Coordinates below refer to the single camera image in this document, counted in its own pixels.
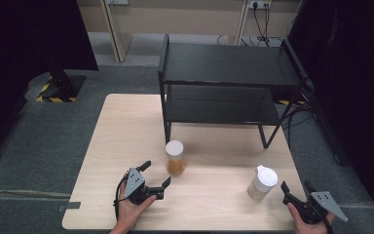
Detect person's left hand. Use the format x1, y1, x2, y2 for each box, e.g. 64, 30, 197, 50
118, 186, 158, 228

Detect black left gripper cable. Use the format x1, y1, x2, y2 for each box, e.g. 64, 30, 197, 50
112, 174, 130, 228

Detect white lidded jar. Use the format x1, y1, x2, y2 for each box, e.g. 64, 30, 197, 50
246, 164, 280, 201

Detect black power cable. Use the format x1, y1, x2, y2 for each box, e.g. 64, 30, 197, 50
256, 3, 272, 45
252, 3, 271, 47

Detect grey floor tape strip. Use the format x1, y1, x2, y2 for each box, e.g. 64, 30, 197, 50
57, 201, 82, 213

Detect black floor cables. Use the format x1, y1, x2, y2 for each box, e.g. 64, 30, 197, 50
280, 100, 316, 147

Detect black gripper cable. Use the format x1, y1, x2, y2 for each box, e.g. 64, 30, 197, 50
318, 208, 334, 234
112, 174, 130, 228

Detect black two-tier shelf rack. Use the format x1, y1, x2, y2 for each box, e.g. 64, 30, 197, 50
157, 33, 310, 149

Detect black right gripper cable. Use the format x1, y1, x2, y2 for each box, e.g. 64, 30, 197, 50
318, 208, 334, 234

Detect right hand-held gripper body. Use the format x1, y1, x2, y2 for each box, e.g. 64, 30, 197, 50
282, 190, 349, 225

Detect person's right hand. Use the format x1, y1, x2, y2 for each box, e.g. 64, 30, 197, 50
286, 203, 335, 234

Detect clear jar with orange powder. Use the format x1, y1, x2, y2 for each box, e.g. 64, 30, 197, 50
165, 139, 187, 177

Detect black stand base hazard tape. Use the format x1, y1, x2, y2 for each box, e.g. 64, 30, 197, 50
36, 69, 87, 103

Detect black metal stand frame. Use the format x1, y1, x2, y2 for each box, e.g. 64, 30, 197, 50
305, 86, 343, 165

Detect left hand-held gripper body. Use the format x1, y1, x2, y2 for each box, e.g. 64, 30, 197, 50
124, 168, 159, 206

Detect white partition post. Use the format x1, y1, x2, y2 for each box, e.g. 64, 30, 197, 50
233, 0, 251, 47
98, 0, 134, 63

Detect black curtain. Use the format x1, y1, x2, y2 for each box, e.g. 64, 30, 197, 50
0, 0, 99, 167
286, 0, 374, 228

